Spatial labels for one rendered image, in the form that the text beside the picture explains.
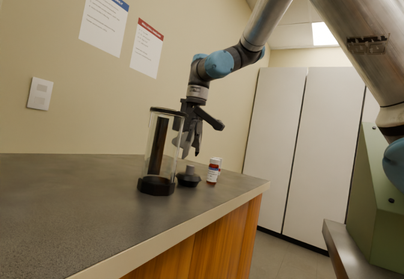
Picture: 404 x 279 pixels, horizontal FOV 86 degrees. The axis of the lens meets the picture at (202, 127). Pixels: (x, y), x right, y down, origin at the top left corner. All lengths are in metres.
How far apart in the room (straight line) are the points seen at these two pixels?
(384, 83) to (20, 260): 0.47
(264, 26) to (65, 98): 0.81
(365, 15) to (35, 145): 1.03
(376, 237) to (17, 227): 0.58
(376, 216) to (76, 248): 0.49
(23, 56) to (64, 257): 0.79
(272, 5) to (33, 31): 0.81
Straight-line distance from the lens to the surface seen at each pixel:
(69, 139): 1.09
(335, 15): 0.35
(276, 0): 0.60
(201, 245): 0.66
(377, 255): 0.54
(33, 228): 0.42
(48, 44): 1.05
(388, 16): 0.34
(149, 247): 0.40
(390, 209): 0.53
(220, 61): 0.63
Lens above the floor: 1.11
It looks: 2 degrees up
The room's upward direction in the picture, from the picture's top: 10 degrees clockwise
